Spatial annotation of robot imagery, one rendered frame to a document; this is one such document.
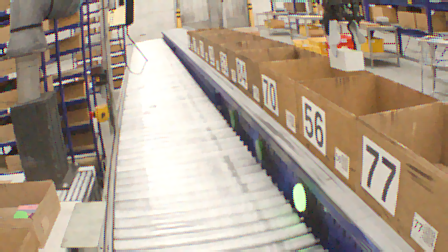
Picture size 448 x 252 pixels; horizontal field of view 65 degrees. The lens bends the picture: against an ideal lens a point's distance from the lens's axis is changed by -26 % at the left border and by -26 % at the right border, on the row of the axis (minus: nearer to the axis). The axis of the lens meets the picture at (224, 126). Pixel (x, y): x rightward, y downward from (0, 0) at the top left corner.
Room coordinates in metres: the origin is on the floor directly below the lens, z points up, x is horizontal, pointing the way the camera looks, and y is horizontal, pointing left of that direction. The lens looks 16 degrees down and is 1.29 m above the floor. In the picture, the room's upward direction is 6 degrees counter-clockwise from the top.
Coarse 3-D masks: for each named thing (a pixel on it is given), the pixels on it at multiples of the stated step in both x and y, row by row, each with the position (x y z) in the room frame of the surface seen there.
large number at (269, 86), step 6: (264, 78) 1.49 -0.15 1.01; (264, 84) 1.50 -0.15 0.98; (270, 84) 1.42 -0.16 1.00; (264, 90) 1.51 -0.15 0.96; (270, 90) 1.43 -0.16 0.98; (264, 96) 1.52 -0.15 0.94; (270, 96) 1.44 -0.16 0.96; (276, 96) 1.37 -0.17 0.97; (264, 102) 1.52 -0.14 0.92; (270, 102) 1.45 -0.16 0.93; (276, 102) 1.38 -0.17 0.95; (270, 108) 1.45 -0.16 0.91; (276, 108) 1.38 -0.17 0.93; (276, 114) 1.38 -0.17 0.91
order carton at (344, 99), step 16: (320, 80) 1.19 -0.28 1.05; (336, 80) 1.20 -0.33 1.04; (352, 80) 1.21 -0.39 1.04; (368, 80) 1.22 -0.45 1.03; (384, 80) 1.16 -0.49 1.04; (304, 96) 1.11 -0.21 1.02; (320, 96) 0.99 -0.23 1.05; (336, 96) 1.20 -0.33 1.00; (352, 96) 1.21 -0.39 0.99; (368, 96) 1.22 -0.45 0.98; (384, 96) 1.17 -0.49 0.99; (400, 96) 1.07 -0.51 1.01; (416, 96) 0.97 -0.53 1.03; (336, 112) 0.90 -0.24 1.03; (352, 112) 1.21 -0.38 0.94; (368, 112) 1.22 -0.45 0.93; (336, 128) 0.90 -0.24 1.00; (352, 128) 0.82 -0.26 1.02; (304, 144) 1.14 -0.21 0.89; (336, 144) 0.91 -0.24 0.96; (352, 144) 0.82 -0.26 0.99; (320, 160) 1.02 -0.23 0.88; (352, 160) 0.82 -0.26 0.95; (352, 176) 0.81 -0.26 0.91
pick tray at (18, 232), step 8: (0, 232) 0.79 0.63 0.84; (8, 232) 0.79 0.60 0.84; (16, 232) 0.80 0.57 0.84; (24, 232) 0.80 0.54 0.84; (0, 240) 0.79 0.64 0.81; (8, 240) 0.79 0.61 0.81; (16, 240) 0.80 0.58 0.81; (24, 240) 0.74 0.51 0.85; (32, 240) 0.78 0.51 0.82; (0, 248) 0.79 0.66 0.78; (8, 248) 0.79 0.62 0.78; (16, 248) 0.79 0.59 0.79; (24, 248) 0.72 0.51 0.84; (32, 248) 0.76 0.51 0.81
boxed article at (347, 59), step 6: (330, 54) 1.04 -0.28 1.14; (342, 54) 0.96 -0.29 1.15; (348, 54) 0.95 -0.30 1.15; (354, 54) 0.95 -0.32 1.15; (360, 54) 0.96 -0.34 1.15; (330, 60) 1.04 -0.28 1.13; (336, 60) 1.00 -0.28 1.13; (342, 60) 0.96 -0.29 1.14; (348, 60) 0.95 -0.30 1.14; (354, 60) 0.95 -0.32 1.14; (360, 60) 0.95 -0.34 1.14; (336, 66) 1.01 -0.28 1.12; (342, 66) 0.97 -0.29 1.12; (348, 66) 0.95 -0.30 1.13; (354, 66) 0.95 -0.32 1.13; (360, 66) 0.95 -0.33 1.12
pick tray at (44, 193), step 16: (0, 192) 1.12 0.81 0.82; (16, 192) 1.12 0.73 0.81; (32, 192) 1.13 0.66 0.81; (48, 192) 1.05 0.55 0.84; (0, 208) 1.11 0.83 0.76; (16, 208) 1.11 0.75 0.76; (48, 208) 1.01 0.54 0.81; (0, 224) 0.85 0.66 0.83; (16, 224) 0.85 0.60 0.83; (32, 224) 0.86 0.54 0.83; (48, 224) 0.96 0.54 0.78
